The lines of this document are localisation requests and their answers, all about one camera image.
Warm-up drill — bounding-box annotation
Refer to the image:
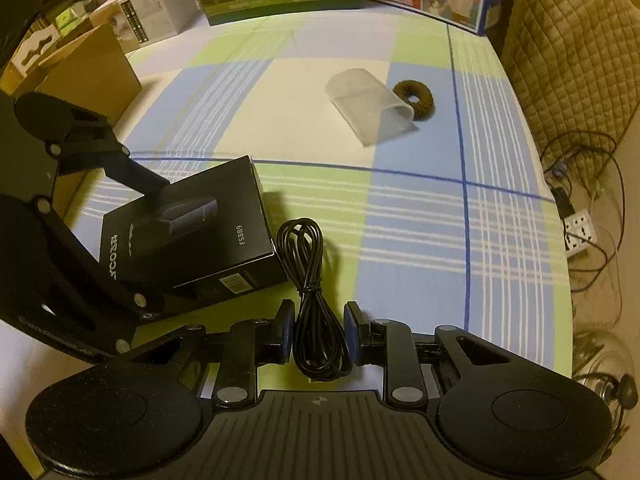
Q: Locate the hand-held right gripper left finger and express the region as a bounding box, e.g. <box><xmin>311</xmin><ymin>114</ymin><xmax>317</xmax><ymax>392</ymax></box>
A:
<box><xmin>117</xmin><ymin>299</ymin><xmax>297</xmax><ymax>409</ymax></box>

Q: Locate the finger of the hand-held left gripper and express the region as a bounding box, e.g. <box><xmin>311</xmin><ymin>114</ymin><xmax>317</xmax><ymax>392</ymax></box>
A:
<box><xmin>37</xmin><ymin>200</ymin><xmax>167</xmax><ymax>322</ymax></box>
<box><xmin>50</xmin><ymin>107</ymin><xmax>172</xmax><ymax>197</ymax></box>

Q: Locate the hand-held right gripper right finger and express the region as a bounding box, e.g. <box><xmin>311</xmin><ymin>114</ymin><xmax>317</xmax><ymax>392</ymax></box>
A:
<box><xmin>344</xmin><ymin>301</ymin><xmax>526</xmax><ymax>406</ymax></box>

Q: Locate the black cardboard box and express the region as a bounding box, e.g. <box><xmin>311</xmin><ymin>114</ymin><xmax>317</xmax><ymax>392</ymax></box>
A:
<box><xmin>100</xmin><ymin>155</ymin><xmax>290</xmax><ymax>317</ymax></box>

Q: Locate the brown cardboard box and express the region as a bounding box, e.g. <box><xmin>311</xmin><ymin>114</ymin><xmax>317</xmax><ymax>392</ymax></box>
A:
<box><xmin>0</xmin><ymin>22</ymin><xmax>142</xmax><ymax>131</ymax></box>

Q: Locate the white cardboard insert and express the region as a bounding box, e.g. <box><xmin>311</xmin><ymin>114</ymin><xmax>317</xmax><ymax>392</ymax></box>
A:
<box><xmin>12</xmin><ymin>27</ymin><xmax>63</xmax><ymax>81</ymax></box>

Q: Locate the white cardboard box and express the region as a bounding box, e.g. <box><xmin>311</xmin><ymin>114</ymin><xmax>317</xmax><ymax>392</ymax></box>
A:
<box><xmin>89</xmin><ymin>0</ymin><xmax>198</xmax><ymax>53</ymax></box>

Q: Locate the translucent plastic cup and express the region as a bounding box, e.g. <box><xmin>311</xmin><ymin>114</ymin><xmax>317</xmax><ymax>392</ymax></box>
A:
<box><xmin>325</xmin><ymin>67</ymin><xmax>420</xmax><ymax>147</ymax></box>

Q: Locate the white power strip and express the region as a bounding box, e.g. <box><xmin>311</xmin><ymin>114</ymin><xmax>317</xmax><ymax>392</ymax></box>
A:
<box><xmin>562</xmin><ymin>210</ymin><xmax>598</xmax><ymax>258</ymax></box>

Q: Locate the clear glass jar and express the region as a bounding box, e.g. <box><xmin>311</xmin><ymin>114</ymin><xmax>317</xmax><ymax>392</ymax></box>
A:
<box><xmin>570</xmin><ymin>330</ymin><xmax>638</xmax><ymax>436</ymax></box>

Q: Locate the beige quilted chair cover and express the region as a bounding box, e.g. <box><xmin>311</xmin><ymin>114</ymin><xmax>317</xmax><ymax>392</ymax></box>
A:
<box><xmin>487</xmin><ymin>0</ymin><xmax>640</xmax><ymax>171</ymax></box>

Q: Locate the brown hair tie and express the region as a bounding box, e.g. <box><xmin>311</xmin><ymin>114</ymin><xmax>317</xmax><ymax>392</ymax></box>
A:
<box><xmin>392</xmin><ymin>79</ymin><xmax>437</xmax><ymax>120</ymax></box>

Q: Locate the black power cable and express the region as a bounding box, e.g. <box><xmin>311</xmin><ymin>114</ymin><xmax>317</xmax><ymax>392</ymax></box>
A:
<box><xmin>541</xmin><ymin>131</ymin><xmax>626</xmax><ymax>261</ymax></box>

